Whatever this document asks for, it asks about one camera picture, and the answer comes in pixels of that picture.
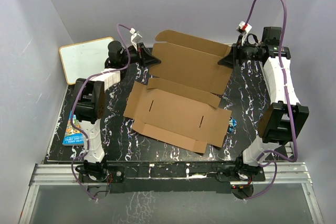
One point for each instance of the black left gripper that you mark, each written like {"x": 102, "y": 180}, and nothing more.
{"x": 145, "y": 58}

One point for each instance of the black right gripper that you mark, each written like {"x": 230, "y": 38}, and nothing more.
{"x": 236, "y": 52}

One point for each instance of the brown cardboard box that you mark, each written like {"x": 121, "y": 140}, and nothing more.
{"x": 179, "y": 105}

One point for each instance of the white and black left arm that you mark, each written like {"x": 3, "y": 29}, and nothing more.
{"x": 89, "y": 104}

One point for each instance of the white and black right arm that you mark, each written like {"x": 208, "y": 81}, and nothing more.
{"x": 282, "y": 122}

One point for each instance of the small blue toy car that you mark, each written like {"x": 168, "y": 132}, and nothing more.
{"x": 232, "y": 124}

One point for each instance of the small orange-framed whiteboard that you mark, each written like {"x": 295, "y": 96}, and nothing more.
{"x": 84, "y": 59}

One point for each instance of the blue treehouse book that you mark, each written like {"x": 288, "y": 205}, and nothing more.
{"x": 73, "y": 137}

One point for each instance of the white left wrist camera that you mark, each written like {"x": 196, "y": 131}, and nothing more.
{"x": 135, "y": 37}

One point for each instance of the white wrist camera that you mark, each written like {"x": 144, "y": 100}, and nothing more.
{"x": 243, "y": 28}
{"x": 135, "y": 37}

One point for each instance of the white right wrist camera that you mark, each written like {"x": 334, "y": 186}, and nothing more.
{"x": 243, "y": 28}

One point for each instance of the black mounting base bracket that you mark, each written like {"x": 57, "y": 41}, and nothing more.
{"x": 222, "y": 177}

